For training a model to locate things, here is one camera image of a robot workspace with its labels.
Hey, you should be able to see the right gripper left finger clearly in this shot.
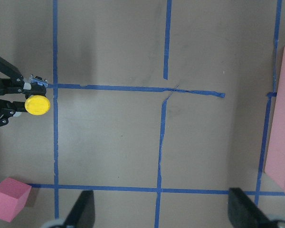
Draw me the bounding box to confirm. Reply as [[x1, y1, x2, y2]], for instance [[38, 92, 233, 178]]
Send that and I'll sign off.
[[62, 190, 95, 228]]

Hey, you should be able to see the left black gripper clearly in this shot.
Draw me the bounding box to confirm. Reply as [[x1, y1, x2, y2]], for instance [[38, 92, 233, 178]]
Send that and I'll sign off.
[[0, 57, 32, 127]]

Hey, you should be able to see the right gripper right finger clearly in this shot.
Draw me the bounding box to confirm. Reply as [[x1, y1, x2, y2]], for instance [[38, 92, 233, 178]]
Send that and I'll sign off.
[[228, 188, 268, 228]]

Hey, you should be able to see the yellow push button switch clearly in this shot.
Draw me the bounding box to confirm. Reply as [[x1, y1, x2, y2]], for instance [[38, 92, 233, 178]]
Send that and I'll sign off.
[[23, 74, 51, 116]]

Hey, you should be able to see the pink plastic bin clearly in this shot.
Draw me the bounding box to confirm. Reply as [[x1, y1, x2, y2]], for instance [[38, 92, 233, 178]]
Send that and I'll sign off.
[[265, 47, 285, 193]]

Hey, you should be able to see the pink cube centre front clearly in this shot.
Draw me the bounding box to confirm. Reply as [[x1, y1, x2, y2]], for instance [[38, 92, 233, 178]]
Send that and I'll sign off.
[[0, 177, 31, 222]]

